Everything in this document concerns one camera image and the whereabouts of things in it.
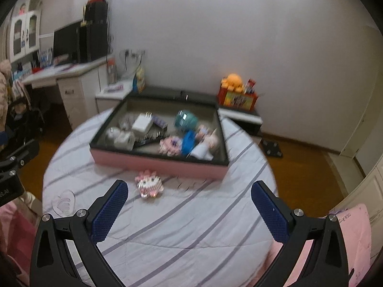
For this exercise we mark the small pink doll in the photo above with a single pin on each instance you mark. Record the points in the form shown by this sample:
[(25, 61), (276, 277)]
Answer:
[(22, 9)]

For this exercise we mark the cream door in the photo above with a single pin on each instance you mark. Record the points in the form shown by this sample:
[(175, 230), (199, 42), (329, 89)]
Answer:
[(363, 110)]

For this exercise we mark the blue plastic toy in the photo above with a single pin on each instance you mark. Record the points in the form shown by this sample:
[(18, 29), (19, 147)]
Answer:
[(188, 142)]

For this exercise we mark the pink white block cat figure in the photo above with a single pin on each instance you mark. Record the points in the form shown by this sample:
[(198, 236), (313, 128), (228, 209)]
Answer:
[(149, 184)]

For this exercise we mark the white glass-door cabinet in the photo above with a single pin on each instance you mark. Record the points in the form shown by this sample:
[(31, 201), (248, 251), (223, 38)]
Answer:
[(25, 34)]

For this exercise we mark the black hair clip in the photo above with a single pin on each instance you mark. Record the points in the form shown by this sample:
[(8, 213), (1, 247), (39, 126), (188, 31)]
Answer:
[(149, 142)]

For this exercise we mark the pink bed blanket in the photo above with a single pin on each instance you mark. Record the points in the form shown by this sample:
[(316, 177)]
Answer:
[(18, 233)]

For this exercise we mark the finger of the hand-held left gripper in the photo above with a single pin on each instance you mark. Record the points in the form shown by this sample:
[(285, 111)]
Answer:
[(1, 139), (25, 152)]

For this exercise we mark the pink printed quilt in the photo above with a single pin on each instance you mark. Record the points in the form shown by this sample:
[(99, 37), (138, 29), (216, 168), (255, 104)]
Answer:
[(356, 230)]

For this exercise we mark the white round figurine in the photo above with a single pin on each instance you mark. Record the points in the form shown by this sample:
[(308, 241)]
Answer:
[(112, 137)]

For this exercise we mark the black box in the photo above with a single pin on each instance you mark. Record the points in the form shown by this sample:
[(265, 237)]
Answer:
[(97, 12)]

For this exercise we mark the teal plastic case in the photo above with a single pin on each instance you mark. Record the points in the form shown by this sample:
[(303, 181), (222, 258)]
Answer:
[(186, 120)]

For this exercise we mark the white desk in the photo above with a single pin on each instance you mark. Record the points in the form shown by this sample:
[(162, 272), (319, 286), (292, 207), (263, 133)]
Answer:
[(77, 95)]

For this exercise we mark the red toy box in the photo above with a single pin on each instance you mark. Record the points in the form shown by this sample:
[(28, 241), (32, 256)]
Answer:
[(238, 100)]

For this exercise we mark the black office chair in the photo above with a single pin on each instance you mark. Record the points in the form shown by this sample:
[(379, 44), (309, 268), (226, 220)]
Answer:
[(25, 119)]

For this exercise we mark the clear plastic item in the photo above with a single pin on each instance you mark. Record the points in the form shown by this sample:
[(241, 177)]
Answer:
[(126, 122)]

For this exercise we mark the white wall outlet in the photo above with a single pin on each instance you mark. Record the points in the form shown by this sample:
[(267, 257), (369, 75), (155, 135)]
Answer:
[(133, 53)]

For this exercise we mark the cream wardrobe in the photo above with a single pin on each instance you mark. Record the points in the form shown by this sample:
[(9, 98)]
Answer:
[(368, 191)]

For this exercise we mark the orange octopus plush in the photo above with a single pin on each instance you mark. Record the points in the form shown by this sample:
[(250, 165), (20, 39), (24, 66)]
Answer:
[(232, 82)]

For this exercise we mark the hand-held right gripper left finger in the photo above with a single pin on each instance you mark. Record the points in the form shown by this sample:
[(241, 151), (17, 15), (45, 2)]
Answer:
[(109, 212)]

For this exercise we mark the white nightstand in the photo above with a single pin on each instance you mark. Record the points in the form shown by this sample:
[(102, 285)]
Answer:
[(110, 103)]

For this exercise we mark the pink magazine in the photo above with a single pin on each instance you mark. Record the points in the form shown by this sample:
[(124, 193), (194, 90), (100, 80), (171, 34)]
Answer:
[(115, 88)]

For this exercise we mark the yellow blue snack bag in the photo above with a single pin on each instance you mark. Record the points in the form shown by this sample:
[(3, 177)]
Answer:
[(139, 80)]

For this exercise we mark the black floor scale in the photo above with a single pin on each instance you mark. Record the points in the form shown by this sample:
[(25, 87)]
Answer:
[(271, 148)]

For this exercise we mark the big-headed baby doll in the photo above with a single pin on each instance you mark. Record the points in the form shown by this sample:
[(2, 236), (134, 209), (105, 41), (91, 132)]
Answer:
[(208, 136)]

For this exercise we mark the pink storage box dark rim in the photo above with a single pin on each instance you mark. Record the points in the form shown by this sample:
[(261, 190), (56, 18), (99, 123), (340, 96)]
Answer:
[(155, 167)]

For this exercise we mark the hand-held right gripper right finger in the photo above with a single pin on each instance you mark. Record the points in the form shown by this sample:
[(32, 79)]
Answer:
[(270, 215)]

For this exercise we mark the white charger plug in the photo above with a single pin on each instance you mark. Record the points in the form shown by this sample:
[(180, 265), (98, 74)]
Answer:
[(142, 123)]

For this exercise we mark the black computer tower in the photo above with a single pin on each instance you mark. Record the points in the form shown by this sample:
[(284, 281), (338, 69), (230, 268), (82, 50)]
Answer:
[(94, 41)]

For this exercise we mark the blue cosmetic box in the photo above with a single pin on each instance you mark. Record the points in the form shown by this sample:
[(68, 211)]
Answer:
[(159, 122)]

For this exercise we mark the orange-capped water bottle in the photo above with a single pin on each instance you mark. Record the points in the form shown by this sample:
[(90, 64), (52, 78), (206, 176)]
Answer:
[(112, 73)]

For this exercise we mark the black computer monitor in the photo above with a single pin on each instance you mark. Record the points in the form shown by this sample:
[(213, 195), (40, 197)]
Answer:
[(65, 43)]

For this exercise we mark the white bedpost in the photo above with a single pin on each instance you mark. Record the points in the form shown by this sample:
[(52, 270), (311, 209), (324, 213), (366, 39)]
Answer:
[(31, 203)]

